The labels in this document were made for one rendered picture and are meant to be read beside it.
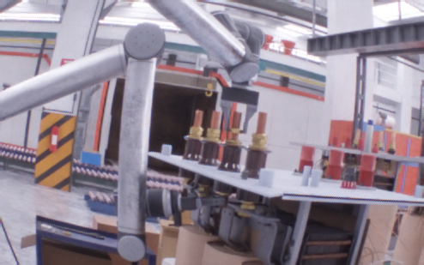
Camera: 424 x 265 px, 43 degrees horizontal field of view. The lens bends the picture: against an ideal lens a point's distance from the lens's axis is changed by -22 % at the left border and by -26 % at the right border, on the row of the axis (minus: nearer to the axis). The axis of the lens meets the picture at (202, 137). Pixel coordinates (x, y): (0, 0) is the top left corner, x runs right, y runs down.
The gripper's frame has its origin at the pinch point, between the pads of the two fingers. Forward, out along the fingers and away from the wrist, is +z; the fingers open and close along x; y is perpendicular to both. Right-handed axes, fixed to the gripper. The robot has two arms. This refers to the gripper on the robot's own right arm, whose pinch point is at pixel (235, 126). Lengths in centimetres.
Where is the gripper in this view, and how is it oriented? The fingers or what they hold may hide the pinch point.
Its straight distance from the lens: 243.2
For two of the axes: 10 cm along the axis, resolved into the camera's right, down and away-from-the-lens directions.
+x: -9.9, -1.5, 0.1
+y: 0.1, 0.0, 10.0
